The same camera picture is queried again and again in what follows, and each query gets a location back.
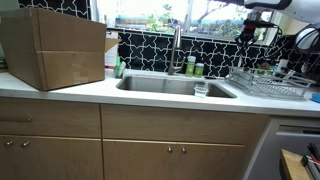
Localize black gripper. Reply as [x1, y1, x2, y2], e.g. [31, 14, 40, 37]
[235, 19, 275, 47]

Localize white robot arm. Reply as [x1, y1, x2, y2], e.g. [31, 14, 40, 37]
[235, 0, 320, 54]

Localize potted purple flower plant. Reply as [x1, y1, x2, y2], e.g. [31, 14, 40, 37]
[257, 61, 272, 75]

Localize tall green soap bottle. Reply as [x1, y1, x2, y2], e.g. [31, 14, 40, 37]
[185, 56, 196, 76]

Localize short green soap bottle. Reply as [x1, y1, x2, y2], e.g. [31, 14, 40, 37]
[194, 63, 204, 78]

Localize metal dish drying rack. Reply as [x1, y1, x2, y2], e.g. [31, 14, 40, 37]
[225, 67, 315, 101]

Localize stainless steel sink basin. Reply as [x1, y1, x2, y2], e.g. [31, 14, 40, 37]
[117, 75, 235, 98]

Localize chrome kitchen faucet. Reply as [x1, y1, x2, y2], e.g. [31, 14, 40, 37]
[168, 25, 181, 75]

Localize clear plastic cup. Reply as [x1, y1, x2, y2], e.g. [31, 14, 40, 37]
[194, 83, 209, 98]

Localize blue sponge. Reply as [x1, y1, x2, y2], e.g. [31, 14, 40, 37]
[311, 93, 320, 103]

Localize stainless steel dishwasher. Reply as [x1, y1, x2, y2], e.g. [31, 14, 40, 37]
[244, 116, 320, 180]

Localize green dish brush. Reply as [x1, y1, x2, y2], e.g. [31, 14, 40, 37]
[114, 57, 126, 78]

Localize wooden side table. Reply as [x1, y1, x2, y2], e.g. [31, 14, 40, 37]
[280, 149, 311, 180]

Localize tool on side table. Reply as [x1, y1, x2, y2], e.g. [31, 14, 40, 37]
[301, 143, 320, 180]

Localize large cardboard box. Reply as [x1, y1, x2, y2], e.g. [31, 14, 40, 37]
[0, 8, 119, 91]

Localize wooden drawer front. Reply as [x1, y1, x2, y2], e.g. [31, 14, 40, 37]
[0, 97, 100, 138]

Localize wooden cabinet doors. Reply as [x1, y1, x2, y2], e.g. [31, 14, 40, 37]
[0, 135, 245, 180]

